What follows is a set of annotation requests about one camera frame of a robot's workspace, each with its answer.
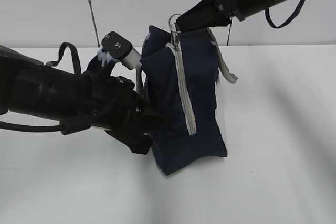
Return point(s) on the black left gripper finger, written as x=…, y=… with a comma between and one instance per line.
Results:
x=152, y=120

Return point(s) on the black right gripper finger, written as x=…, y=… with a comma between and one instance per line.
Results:
x=203, y=15

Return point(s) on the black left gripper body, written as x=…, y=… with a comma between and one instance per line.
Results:
x=112, y=103

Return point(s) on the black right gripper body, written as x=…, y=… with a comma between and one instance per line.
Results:
x=228, y=9

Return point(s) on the navy blue lunch bag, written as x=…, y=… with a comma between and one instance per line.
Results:
x=180, y=83

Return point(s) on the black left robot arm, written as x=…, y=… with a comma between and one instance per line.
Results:
x=31, y=87

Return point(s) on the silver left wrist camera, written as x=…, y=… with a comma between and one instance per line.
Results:
x=121, y=50

